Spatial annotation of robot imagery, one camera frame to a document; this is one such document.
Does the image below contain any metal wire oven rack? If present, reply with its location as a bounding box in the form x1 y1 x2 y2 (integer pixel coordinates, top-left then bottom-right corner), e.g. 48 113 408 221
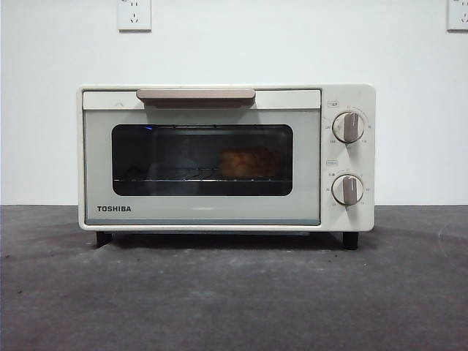
113 166 292 183

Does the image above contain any golden brown bread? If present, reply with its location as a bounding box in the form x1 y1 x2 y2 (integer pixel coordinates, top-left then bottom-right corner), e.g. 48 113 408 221
218 146 283 181

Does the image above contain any cream Toshiba toaster oven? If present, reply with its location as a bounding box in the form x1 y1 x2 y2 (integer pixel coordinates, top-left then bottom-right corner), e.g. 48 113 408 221
75 83 377 251

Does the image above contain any glass oven door with handle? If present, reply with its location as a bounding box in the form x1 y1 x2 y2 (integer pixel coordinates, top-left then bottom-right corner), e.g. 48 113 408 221
82 88 322 226

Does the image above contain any cream oven control knob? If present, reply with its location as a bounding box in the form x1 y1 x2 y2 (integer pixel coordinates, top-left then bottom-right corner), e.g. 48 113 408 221
331 111 366 144
331 173 364 205

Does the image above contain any white wall socket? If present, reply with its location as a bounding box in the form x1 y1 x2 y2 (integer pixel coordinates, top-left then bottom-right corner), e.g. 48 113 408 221
446 0 468 32
117 0 152 31

